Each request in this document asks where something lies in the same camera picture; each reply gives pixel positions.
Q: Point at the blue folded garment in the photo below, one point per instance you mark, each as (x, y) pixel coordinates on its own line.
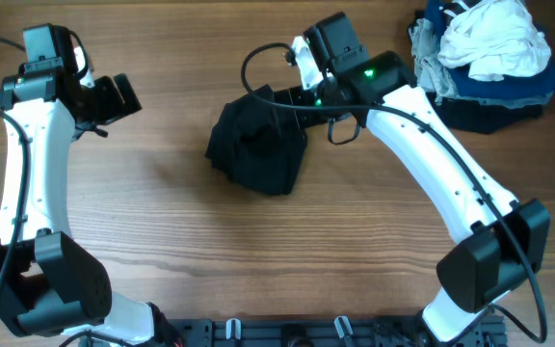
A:
(507, 89)

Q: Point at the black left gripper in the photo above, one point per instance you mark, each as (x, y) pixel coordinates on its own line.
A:
(116, 102)

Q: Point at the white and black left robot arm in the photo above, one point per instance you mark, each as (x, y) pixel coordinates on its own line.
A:
(49, 284)

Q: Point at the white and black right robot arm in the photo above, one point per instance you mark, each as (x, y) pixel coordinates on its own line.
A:
(499, 241)

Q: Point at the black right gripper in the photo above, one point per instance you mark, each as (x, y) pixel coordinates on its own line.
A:
(294, 96)

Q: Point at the black t-shirt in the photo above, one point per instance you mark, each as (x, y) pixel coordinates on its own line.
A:
(258, 147)

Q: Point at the white crumpled garment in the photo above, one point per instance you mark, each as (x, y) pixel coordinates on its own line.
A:
(493, 39)

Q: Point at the grey crumpled garment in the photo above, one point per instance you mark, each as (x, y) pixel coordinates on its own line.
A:
(432, 76)

